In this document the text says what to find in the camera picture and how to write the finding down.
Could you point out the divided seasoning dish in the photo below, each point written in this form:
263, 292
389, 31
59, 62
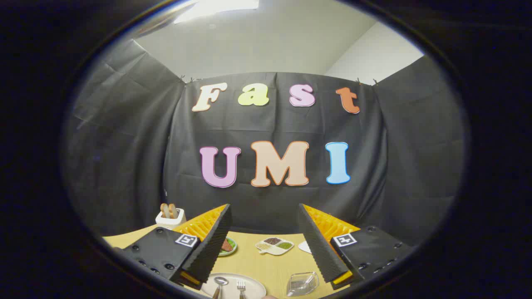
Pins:
274, 246

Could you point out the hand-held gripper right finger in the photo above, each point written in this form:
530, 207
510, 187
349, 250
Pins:
318, 249

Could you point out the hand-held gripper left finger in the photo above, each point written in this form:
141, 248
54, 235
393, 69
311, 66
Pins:
212, 249

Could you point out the pale green plate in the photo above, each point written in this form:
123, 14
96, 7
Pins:
232, 250

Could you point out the small white dish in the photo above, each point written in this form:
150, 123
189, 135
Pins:
305, 247

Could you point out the toast slice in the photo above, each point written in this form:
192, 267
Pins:
165, 211
173, 210

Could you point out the large white plate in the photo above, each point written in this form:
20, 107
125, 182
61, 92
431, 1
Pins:
253, 287

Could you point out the sliced meat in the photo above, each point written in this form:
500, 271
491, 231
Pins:
227, 246

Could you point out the white toaster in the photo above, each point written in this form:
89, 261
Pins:
168, 223

